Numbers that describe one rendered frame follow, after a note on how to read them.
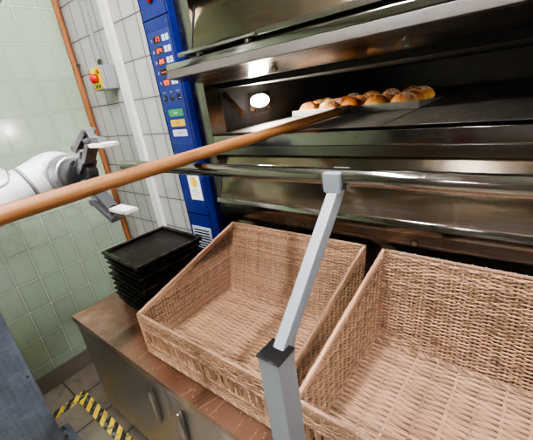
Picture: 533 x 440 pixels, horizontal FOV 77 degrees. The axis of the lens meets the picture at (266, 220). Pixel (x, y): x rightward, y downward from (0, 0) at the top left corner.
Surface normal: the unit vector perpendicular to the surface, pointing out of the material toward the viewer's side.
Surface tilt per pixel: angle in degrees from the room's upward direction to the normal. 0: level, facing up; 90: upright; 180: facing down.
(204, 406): 0
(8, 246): 90
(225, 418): 0
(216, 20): 70
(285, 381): 90
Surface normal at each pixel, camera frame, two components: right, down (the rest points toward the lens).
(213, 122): 0.78, 0.13
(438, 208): -0.62, 0.03
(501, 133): -0.62, 0.37
